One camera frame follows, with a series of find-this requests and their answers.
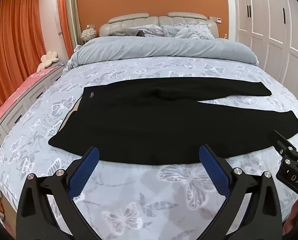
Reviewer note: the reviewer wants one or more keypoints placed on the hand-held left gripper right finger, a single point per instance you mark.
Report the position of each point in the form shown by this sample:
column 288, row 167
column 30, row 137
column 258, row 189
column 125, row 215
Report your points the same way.
column 215, row 172

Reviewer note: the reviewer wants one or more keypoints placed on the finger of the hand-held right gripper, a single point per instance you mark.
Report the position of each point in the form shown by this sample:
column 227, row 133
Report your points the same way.
column 280, row 141

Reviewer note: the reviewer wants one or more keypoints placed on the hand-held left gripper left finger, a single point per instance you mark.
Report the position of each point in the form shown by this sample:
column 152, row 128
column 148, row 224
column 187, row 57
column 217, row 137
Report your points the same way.
column 84, row 172

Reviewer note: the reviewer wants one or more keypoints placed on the black pants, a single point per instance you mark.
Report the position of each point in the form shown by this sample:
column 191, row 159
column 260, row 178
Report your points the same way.
column 139, row 130

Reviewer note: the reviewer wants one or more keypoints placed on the person's right hand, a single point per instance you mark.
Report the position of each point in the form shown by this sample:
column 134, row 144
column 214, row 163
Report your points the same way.
column 295, row 218

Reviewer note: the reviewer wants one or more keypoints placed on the butterfly print bed sheet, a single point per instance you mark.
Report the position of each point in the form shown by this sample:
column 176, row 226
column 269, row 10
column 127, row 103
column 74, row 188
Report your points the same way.
column 149, row 195

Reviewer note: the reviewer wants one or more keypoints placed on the white drawer cabinet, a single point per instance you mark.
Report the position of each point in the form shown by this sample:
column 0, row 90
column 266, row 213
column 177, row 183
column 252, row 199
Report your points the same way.
column 11, row 115

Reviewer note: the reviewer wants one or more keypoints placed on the pink cabinet mat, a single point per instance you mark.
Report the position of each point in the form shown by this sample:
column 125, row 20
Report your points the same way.
column 18, row 92

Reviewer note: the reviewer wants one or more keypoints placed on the white wardrobe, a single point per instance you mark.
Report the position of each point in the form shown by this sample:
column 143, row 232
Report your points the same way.
column 271, row 30

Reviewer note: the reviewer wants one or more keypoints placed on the white flower-shaped cushion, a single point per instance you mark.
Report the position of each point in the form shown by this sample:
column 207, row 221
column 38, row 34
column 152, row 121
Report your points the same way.
column 47, row 60

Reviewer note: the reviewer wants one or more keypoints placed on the grey duvet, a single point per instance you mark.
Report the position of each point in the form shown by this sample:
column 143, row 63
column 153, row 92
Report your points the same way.
column 159, row 47

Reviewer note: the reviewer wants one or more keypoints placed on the white bedside ornament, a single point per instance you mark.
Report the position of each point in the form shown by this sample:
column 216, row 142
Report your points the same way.
column 89, row 33

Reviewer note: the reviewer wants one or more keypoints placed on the butterfly print pillow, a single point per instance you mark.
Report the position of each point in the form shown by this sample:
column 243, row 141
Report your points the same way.
column 186, row 31

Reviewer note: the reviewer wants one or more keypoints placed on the wide orange curtain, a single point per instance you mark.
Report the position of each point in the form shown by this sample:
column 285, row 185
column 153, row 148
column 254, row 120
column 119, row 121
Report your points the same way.
column 16, row 45

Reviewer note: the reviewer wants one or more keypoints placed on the dark grey cloth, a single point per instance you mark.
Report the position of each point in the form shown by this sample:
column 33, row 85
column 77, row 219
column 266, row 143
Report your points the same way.
column 126, row 33

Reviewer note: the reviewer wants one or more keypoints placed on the narrow orange curtain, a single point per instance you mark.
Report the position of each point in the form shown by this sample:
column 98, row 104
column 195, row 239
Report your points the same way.
column 64, row 17

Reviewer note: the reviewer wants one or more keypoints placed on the beige padded headboard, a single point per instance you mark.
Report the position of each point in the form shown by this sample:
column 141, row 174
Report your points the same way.
column 134, row 20

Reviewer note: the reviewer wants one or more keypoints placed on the white wall switch panel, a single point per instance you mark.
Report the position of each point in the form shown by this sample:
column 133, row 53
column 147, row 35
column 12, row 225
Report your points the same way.
column 215, row 19

